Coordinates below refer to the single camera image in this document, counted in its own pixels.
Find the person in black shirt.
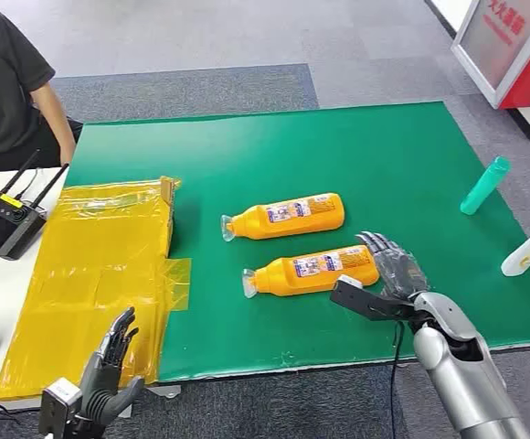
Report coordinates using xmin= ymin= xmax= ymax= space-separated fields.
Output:
xmin=0 ymin=0 xmax=84 ymax=174

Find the black remote controller with antennas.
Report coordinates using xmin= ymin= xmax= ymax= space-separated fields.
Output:
xmin=0 ymin=149 xmax=70 ymax=261

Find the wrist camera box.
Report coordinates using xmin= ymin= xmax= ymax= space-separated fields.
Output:
xmin=38 ymin=378 xmax=85 ymax=439
xmin=329 ymin=273 xmax=417 ymax=323

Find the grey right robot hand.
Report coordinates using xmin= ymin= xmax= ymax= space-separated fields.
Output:
xmin=356 ymin=230 xmax=430 ymax=300

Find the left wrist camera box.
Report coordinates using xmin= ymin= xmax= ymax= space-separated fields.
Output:
xmin=38 ymin=378 xmax=85 ymax=439

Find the orange bottle with clear cap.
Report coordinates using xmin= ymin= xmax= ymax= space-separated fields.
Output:
xmin=220 ymin=192 xmax=346 ymax=243
xmin=242 ymin=244 xmax=381 ymax=299

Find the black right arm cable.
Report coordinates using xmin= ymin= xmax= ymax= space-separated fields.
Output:
xmin=389 ymin=321 xmax=406 ymax=439

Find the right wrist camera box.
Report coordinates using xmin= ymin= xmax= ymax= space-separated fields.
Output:
xmin=329 ymin=273 xmax=417 ymax=323

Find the teal plastic bottle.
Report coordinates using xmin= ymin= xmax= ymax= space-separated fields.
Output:
xmin=460 ymin=155 xmax=512 ymax=216

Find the yellow plastic-wrapped box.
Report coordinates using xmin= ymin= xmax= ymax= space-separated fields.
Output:
xmin=0 ymin=176 xmax=193 ymax=402

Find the green table mat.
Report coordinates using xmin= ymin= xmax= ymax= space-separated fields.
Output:
xmin=65 ymin=101 xmax=530 ymax=384

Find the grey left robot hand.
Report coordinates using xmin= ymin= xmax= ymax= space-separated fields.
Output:
xmin=79 ymin=306 xmax=145 ymax=426

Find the red and white sign stand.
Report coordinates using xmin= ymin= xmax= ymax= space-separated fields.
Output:
xmin=450 ymin=0 xmax=530 ymax=111

